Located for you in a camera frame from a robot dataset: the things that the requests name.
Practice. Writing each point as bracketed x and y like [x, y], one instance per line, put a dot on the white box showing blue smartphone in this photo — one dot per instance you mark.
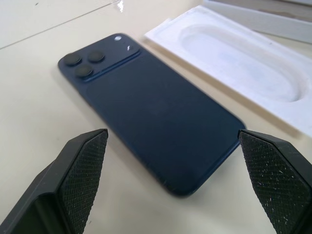
[243, 73]

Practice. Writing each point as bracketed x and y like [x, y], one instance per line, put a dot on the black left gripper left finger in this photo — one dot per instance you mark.
[73, 185]

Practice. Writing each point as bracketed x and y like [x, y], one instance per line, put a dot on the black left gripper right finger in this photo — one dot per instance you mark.
[275, 185]

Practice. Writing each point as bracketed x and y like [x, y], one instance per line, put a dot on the dark blue smartphone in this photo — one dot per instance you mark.
[151, 117]

